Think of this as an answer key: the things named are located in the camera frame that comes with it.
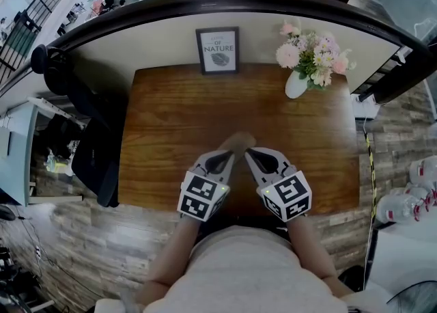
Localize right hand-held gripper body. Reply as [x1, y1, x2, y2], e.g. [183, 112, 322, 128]
[244, 146, 313, 223]

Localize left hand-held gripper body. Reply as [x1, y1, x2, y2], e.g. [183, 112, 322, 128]
[176, 149, 237, 223]

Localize tan cylindrical item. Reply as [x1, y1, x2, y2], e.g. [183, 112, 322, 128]
[216, 131, 257, 156]

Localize person's right forearm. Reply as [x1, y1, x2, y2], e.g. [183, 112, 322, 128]
[285, 215, 353, 298]

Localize person's left forearm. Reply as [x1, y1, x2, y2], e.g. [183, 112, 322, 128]
[145, 215, 203, 289]

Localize brown wooden table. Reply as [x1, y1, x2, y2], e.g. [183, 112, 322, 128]
[117, 62, 362, 217]

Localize person's grey shirt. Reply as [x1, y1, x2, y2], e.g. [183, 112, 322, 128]
[142, 225, 350, 313]

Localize white vase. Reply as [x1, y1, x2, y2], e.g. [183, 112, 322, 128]
[284, 69, 310, 100]

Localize black office chair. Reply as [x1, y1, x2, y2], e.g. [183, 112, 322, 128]
[66, 75, 121, 208]

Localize clear water bottle red label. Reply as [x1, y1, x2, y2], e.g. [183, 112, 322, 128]
[375, 192, 432, 222]
[408, 156, 437, 182]

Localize pink and white flower bouquet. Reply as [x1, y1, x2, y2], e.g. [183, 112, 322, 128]
[275, 19, 358, 91]

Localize black framed leaf picture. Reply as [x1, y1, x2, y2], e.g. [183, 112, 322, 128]
[195, 26, 240, 76]

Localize black framed cream partition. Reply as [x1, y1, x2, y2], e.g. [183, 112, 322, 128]
[46, 0, 437, 105]

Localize grey fan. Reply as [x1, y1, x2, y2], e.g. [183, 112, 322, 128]
[385, 280, 437, 313]

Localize white desk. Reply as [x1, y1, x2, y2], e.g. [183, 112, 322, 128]
[0, 96, 88, 207]

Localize black headphones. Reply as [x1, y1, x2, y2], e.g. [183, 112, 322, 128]
[30, 44, 74, 96]

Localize black metal railing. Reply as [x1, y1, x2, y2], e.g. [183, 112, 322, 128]
[0, 0, 98, 73]

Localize yellow and black cable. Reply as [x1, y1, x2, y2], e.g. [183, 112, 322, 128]
[364, 129, 378, 219]

